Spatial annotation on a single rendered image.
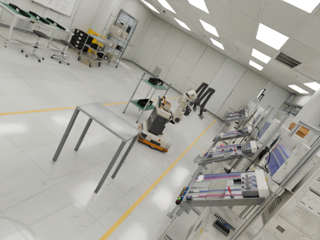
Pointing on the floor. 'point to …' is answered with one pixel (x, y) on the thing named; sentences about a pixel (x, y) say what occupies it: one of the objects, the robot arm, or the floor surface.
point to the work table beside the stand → (98, 107)
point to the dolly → (77, 41)
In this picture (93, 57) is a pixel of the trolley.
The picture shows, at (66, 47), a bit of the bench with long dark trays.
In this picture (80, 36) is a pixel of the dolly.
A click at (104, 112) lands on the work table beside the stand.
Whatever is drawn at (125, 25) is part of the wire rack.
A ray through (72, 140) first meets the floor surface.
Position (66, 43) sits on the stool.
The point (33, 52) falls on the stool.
